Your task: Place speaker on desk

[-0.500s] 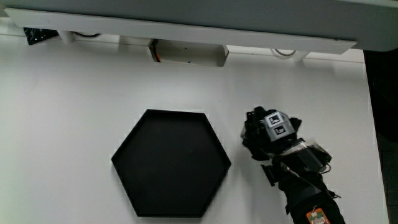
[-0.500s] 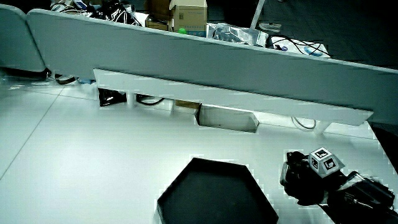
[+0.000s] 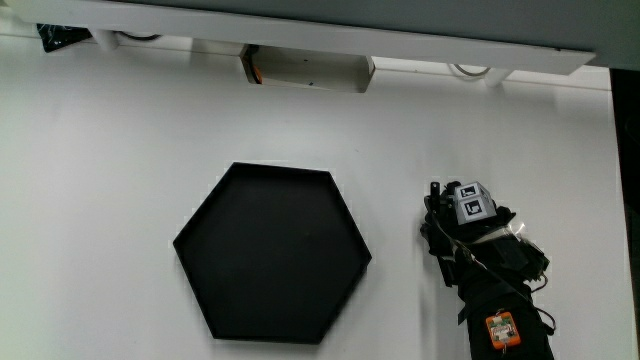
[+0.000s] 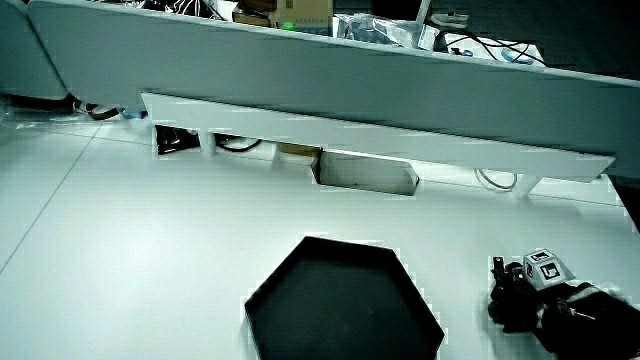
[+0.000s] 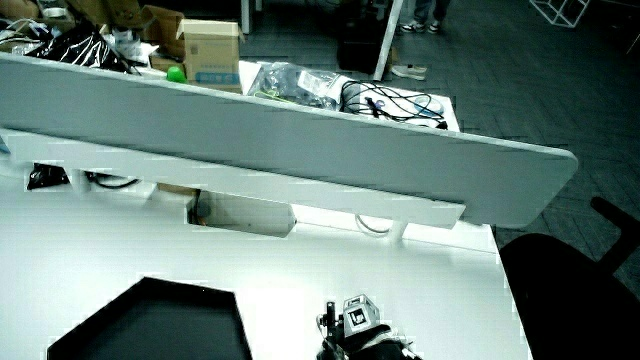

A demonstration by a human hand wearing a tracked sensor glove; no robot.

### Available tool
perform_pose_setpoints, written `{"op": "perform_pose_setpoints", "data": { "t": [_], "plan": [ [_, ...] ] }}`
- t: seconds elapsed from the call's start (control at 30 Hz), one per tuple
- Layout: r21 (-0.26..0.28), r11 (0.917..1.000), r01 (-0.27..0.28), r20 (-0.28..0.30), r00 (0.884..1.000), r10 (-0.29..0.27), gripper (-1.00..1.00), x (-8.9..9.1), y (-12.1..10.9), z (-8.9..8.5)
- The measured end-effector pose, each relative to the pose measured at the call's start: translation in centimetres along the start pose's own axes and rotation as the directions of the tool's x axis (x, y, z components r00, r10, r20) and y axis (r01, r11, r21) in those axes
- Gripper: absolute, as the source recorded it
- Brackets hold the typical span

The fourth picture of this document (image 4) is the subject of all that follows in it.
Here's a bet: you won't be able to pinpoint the person's right hand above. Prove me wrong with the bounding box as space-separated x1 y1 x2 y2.
487 248 577 335

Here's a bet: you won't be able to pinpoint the person's right forearm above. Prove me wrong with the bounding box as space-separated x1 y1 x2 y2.
535 280 640 360

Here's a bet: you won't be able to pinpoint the white desk shelf riser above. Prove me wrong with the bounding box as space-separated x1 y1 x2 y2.
141 91 617 200

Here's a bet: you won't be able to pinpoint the white desk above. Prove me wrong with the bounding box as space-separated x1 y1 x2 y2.
0 94 640 360

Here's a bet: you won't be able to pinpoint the black hexagonal tray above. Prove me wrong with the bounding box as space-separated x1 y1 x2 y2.
243 235 446 360

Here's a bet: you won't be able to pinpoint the white box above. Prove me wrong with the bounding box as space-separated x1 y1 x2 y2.
442 32 547 67

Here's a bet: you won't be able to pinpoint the flat brown box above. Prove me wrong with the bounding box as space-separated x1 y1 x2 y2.
276 141 322 159

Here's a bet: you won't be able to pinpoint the clear plastic bags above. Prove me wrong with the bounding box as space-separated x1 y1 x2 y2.
332 12 441 52

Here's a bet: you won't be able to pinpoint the long grey partition panel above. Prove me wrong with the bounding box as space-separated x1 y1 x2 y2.
27 0 640 179

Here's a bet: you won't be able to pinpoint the large cardboard box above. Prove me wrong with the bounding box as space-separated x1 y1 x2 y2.
269 0 335 37

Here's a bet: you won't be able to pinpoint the black device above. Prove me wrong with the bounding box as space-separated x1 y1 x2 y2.
154 124 202 157

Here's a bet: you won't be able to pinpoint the small brown box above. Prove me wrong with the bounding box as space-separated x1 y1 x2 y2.
231 9 272 28

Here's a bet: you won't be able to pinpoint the short grey partition panel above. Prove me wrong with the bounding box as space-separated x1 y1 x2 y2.
0 0 69 101

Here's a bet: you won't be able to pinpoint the black cable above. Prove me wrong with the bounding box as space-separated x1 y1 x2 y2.
433 28 547 67
214 135 264 154

